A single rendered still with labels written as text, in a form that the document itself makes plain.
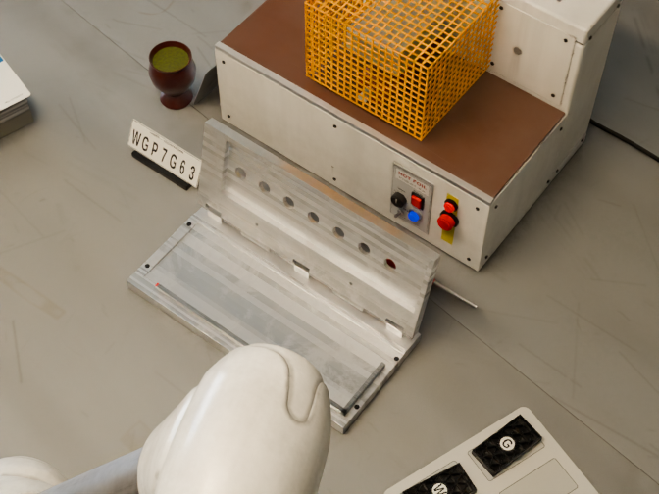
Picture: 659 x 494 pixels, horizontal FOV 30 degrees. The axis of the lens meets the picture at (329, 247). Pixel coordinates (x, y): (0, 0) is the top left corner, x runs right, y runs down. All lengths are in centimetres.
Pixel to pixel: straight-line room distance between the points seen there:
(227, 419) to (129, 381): 88
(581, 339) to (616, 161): 38
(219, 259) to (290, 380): 93
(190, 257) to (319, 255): 23
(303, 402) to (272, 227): 89
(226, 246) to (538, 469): 62
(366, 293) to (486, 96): 38
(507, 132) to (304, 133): 35
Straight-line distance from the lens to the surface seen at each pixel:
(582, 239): 212
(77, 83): 234
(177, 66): 220
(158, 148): 216
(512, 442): 188
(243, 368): 112
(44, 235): 213
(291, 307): 198
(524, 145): 197
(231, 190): 202
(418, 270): 185
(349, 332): 196
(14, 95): 220
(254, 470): 107
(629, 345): 202
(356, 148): 201
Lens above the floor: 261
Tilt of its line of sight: 56 degrees down
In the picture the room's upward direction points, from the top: straight up
